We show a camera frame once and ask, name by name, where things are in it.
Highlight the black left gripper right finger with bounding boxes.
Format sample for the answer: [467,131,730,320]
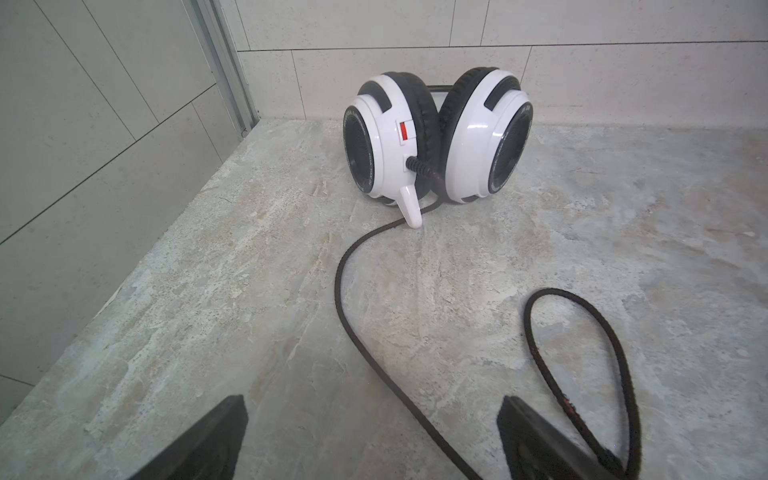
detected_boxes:
[497,396,616,480]

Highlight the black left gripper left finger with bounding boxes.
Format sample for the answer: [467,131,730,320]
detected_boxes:
[130,395,249,480]

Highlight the white black gaming headphones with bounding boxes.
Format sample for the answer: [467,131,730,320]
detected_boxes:
[342,67,534,229]

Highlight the aluminium left corner post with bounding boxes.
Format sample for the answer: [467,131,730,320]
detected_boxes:
[189,0,259,138]

